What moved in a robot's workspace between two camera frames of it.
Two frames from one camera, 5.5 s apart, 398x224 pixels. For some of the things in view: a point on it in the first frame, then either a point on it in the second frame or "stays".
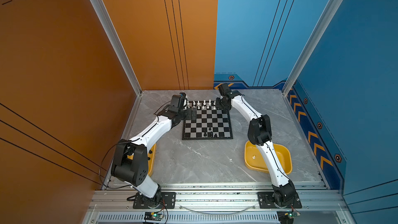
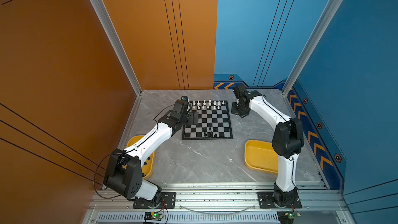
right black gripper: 217,106 → 234,112
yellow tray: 151,163 stays
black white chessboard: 211,123 stays
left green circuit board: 154,216 stays
